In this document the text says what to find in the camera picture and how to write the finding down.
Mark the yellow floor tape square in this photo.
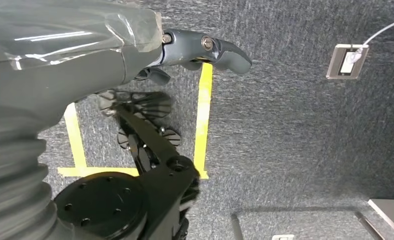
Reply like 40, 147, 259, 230
57, 62, 214, 180

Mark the metal floor socket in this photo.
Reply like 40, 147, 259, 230
326, 43, 370, 80

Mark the white plug cable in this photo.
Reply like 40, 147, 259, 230
346, 13, 394, 65

